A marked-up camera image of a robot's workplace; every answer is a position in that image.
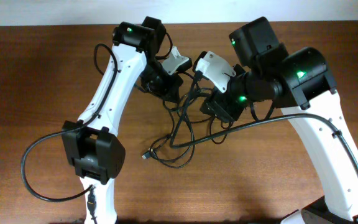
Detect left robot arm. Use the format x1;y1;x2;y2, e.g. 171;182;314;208
62;17;183;223

